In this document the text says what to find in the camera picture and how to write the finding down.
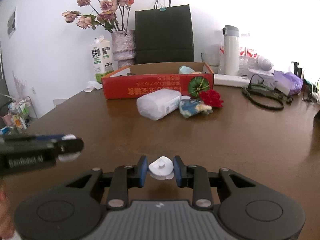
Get white heart-shaped cap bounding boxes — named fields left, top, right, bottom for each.
left=149, top=156, right=174, bottom=180

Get person's left hand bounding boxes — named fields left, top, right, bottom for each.
left=0, top=184, right=15, bottom=239

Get blue snack packet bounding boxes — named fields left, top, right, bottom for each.
left=179, top=99, right=213, bottom=119

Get translucent plastic container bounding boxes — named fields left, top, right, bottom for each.
left=137, top=88, right=182, bottom=121

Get white round jar lid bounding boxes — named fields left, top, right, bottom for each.
left=181, top=95, right=191, bottom=100

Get red artificial rose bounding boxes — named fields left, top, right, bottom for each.
left=199, top=89, right=223, bottom=108

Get red cardboard box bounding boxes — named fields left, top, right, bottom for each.
left=101, top=62, right=214, bottom=99

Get crumpled white tissue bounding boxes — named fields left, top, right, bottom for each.
left=84, top=81, right=103, bottom=93

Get white power strip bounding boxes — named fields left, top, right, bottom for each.
left=214, top=74, right=250, bottom=88

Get pink textured vase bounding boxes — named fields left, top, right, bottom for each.
left=111, top=30, right=136, bottom=69

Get clear water bottle red label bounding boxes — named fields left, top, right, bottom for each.
left=238, top=47, right=258, bottom=76

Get white green milk carton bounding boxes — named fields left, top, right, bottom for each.
left=90, top=36, right=114, bottom=83

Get black paper bag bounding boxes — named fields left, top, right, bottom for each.
left=135, top=1, right=194, bottom=64

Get white thermos bottle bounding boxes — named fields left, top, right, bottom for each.
left=223, top=25, right=240, bottom=76

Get purple tissue pack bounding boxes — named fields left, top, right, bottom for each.
left=273, top=70, right=303, bottom=95

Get dried pink roses bouquet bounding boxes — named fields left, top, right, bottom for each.
left=61, top=0, right=135, bottom=33

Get black glasses with cord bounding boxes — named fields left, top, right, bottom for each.
left=241, top=74, right=294, bottom=111

